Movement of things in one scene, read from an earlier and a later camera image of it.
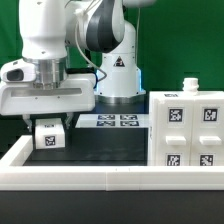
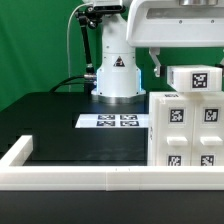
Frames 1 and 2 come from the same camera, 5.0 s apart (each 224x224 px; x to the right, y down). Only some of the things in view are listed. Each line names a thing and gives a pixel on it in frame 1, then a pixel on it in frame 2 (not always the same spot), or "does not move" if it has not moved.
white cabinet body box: [186, 128] does not move
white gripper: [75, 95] -> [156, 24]
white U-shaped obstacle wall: [14, 176] does not move
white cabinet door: [174, 132] does not move
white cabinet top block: [49, 133] -> [195, 78]
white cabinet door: [207, 135] does not move
